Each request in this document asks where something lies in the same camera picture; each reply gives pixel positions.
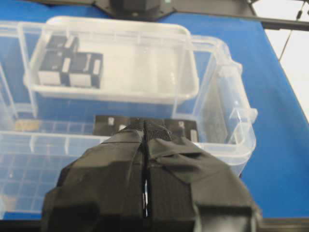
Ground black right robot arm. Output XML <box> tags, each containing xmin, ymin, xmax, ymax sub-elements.
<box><xmin>92</xmin><ymin>0</ymin><xmax>176</xmax><ymax>22</ymax></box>

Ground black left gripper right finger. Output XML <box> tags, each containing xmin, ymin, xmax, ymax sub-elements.
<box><xmin>144</xmin><ymin>120</ymin><xmax>261</xmax><ymax>232</ymax></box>

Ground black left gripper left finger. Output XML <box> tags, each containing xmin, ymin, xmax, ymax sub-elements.
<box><xmin>41</xmin><ymin>119</ymin><xmax>144</xmax><ymax>232</ymax></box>

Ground black box on tray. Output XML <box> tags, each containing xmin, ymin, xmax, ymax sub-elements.
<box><xmin>38</xmin><ymin>50</ymin><xmax>70</xmax><ymax>87</ymax></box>
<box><xmin>46</xmin><ymin>35</ymin><xmax>79</xmax><ymax>56</ymax></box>
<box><xmin>69</xmin><ymin>52</ymin><xmax>103</xmax><ymax>88</ymax></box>

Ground white plastic tray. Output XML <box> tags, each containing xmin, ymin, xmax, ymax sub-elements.
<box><xmin>20</xmin><ymin>16</ymin><xmax>199</xmax><ymax>104</ymax></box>

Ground clear plastic storage case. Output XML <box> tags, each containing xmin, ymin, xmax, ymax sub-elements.
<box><xmin>0</xmin><ymin>21</ymin><xmax>257</xmax><ymax>217</ymax></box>

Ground blue table cloth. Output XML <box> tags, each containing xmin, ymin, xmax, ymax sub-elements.
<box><xmin>0</xmin><ymin>0</ymin><xmax>309</xmax><ymax>222</ymax></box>

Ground black box in case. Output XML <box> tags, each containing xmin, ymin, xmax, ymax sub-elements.
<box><xmin>93</xmin><ymin>115</ymin><xmax>130</xmax><ymax>136</ymax></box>

